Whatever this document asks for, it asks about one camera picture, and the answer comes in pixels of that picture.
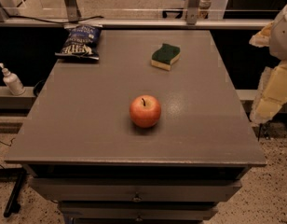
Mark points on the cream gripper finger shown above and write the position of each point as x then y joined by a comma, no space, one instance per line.
262,38
271,94

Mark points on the black floor stand leg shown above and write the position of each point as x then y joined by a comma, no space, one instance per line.
13,206

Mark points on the right metal frame post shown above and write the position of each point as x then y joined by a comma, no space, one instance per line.
192,11

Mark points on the blue chip bag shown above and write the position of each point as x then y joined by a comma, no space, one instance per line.
81,42

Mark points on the lower drawer with knob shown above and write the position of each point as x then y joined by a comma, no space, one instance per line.
137,211

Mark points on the left metal frame post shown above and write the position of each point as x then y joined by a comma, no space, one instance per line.
73,12

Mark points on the red apple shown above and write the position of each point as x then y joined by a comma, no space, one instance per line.
145,111

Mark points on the drawer with knob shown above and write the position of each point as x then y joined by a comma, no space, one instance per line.
134,190
137,211

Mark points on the green and yellow sponge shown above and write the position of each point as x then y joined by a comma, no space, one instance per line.
166,56

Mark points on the upper drawer with knob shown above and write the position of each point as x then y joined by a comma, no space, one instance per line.
134,190

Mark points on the metal frame post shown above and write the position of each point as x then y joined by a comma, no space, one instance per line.
73,12
192,11

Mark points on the gray drawer cabinet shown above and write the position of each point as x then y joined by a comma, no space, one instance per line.
152,133

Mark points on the white pump bottle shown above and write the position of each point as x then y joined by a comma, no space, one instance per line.
12,81

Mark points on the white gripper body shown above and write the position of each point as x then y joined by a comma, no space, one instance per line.
282,38

